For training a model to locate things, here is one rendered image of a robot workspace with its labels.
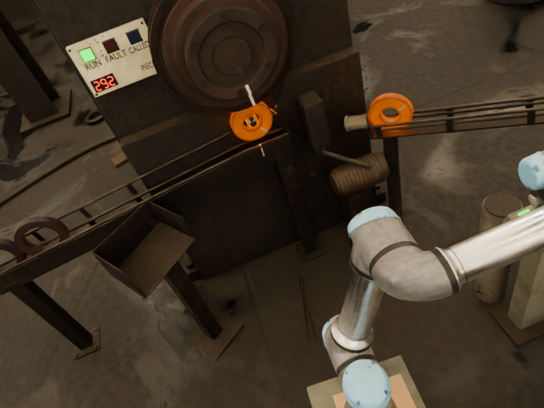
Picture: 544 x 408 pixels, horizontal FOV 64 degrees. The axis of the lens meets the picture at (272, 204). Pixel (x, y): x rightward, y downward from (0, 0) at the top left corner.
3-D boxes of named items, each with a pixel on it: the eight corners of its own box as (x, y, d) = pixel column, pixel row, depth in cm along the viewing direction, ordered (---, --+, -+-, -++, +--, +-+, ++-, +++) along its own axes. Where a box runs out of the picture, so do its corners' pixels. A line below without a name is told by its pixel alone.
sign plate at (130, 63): (95, 95, 151) (65, 46, 139) (165, 67, 153) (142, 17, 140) (95, 98, 150) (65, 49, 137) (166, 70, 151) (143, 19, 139)
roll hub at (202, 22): (252, -15, 126) (284, 68, 145) (166, 31, 127) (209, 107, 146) (257, -10, 122) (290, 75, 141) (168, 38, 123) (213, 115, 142)
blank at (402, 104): (388, 133, 171) (388, 139, 168) (361, 108, 165) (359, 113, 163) (422, 112, 159) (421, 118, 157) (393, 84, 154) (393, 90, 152)
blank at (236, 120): (221, 124, 161) (223, 129, 159) (247, 91, 156) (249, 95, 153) (252, 142, 170) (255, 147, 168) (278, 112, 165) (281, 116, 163)
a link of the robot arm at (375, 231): (333, 386, 121) (377, 249, 86) (316, 339, 132) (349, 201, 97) (373, 377, 124) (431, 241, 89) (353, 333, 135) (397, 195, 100)
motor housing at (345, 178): (342, 245, 214) (325, 163, 177) (384, 227, 215) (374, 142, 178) (354, 265, 205) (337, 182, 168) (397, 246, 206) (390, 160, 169)
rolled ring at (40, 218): (46, 213, 160) (47, 207, 162) (1, 235, 160) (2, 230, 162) (78, 243, 172) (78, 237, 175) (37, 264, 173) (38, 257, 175)
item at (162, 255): (176, 350, 197) (91, 252, 147) (214, 303, 209) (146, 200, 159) (207, 372, 185) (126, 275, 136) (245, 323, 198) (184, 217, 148)
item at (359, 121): (349, 125, 174) (346, 112, 171) (371, 122, 170) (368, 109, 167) (346, 134, 171) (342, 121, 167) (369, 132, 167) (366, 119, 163)
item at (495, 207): (465, 285, 184) (474, 200, 148) (491, 274, 184) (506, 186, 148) (484, 308, 175) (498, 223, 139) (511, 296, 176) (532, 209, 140)
